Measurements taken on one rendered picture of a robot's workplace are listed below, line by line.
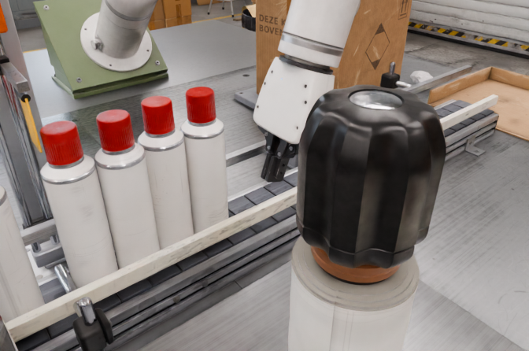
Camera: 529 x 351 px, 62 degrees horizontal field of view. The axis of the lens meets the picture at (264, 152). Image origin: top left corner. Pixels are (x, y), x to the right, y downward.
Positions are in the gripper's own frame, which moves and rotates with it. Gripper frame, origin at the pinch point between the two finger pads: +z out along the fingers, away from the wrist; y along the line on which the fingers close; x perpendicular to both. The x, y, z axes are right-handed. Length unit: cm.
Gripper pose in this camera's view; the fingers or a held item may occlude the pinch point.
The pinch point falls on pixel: (275, 167)
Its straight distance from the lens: 63.8
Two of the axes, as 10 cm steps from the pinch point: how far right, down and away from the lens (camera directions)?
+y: 6.2, 4.0, -6.8
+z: -2.7, 9.2, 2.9
